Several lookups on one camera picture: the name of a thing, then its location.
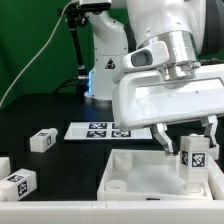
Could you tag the white fence front wall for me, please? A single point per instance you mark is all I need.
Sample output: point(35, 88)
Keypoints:
point(93, 212)

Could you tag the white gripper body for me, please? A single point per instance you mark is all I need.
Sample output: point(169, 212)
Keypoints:
point(144, 99)

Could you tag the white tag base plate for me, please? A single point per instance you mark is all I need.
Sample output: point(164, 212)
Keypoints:
point(103, 130)

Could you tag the white block left edge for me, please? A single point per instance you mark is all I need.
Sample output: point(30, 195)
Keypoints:
point(5, 168)

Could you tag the black camera stand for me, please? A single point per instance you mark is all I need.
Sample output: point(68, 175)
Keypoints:
point(76, 17)

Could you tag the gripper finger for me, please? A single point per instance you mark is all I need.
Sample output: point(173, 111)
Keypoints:
point(210, 124)
point(159, 133)

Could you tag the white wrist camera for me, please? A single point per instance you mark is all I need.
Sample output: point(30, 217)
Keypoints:
point(146, 58)

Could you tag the white square tabletop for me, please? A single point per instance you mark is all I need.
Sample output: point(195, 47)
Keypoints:
point(135, 175)

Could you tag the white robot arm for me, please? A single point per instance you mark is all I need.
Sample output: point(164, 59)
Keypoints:
point(180, 24)

